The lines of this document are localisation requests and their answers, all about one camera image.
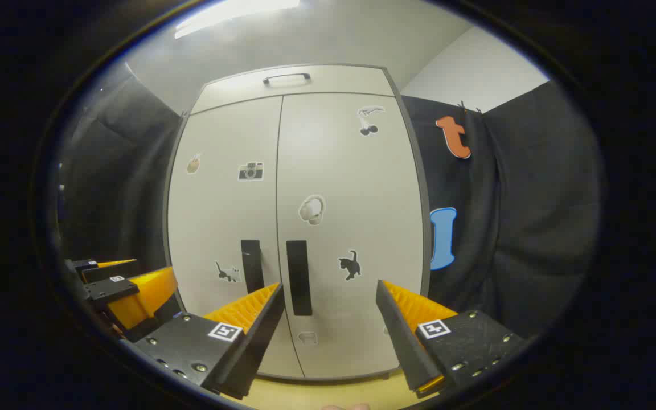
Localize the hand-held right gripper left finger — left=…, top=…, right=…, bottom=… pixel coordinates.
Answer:
left=120, top=282, right=286, bottom=400

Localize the black door handle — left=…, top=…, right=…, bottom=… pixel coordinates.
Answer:
left=286, top=240, right=313, bottom=317
left=240, top=239, right=265, bottom=295

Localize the white door with headphone sticker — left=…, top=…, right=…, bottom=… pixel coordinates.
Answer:
left=276, top=92, right=425, bottom=379

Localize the white door with camera sticker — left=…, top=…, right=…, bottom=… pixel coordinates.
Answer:
left=167, top=96, right=305, bottom=379

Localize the white double-door shoe cabinet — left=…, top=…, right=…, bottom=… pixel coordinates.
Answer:
left=163, top=64, right=432, bottom=381

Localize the white drawer front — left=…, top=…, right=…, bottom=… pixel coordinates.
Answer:
left=191, top=64, right=395, bottom=114

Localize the black backdrop cloth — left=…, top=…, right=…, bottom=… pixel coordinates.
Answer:
left=58, top=74, right=186, bottom=319
left=401, top=80, right=601, bottom=339

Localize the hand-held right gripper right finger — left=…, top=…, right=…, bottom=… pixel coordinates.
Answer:
left=375, top=279, right=534, bottom=398

